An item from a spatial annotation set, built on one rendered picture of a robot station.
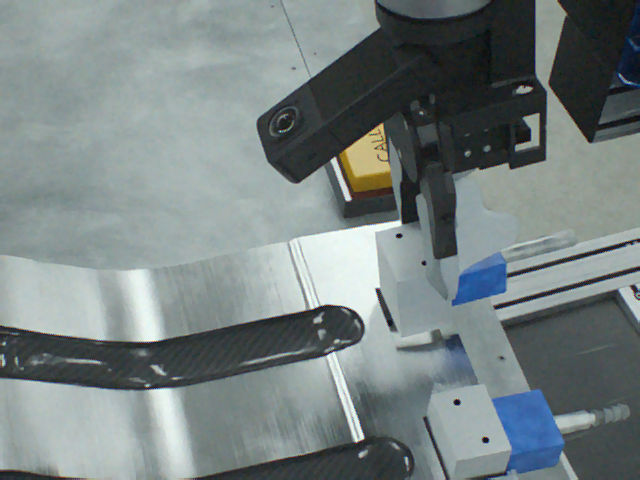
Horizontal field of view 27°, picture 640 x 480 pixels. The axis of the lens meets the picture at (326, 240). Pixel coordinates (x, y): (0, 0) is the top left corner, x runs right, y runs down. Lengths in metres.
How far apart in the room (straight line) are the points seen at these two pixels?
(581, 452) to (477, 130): 0.97
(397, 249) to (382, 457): 0.13
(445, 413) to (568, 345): 0.96
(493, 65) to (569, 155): 1.56
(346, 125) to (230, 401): 0.21
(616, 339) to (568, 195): 0.50
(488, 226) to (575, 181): 1.47
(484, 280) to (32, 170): 0.42
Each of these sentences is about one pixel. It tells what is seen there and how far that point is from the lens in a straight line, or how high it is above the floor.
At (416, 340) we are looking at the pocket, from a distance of 0.92.
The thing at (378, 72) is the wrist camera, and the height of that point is 1.10.
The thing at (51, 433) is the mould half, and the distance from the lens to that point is 0.81.
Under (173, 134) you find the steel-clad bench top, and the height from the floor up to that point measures 0.80.
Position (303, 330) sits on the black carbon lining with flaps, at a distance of 0.89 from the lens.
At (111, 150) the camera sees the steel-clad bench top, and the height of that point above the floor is 0.80.
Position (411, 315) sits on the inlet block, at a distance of 0.86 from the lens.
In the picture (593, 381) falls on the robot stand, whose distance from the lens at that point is 1.75.
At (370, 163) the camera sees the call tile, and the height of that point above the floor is 0.84.
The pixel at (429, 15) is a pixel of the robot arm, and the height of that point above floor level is 1.15.
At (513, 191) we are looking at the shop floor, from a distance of 2.24.
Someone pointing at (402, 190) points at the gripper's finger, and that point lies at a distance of 0.85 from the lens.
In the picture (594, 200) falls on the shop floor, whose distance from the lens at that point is 2.26.
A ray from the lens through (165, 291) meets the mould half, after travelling 0.91.
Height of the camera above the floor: 1.60
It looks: 49 degrees down
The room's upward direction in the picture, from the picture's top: 6 degrees clockwise
